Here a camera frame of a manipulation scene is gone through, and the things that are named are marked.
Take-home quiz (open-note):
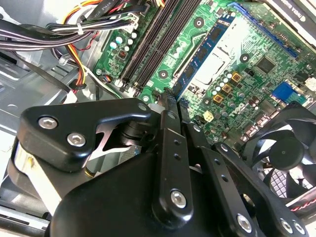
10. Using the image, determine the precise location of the blue RAM stick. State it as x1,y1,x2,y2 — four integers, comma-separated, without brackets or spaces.
172,11,239,101

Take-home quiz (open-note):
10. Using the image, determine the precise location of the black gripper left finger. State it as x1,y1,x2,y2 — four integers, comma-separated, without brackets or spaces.
18,87,195,223

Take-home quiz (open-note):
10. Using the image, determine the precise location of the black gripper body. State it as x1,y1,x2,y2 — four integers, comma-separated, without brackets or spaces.
49,149,231,237

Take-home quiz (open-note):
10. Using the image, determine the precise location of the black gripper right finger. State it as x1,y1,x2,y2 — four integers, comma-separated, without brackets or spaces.
180,97,310,237

